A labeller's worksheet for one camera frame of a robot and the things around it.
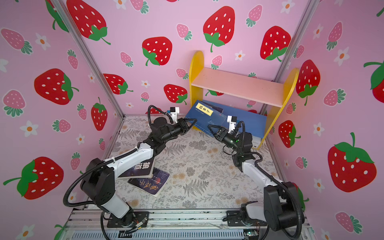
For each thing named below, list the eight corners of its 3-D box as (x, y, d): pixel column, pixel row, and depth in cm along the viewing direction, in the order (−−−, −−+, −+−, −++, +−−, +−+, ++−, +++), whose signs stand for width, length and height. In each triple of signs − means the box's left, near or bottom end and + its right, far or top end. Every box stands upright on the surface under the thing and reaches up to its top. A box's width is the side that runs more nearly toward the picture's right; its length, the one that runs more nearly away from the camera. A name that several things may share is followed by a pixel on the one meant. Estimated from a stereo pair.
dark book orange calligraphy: (128, 184, 87) (127, 183, 85) (142, 164, 96) (141, 162, 94) (158, 197, 83) (157, 196, 81) (170, 174, 91) (170, 173, 89)
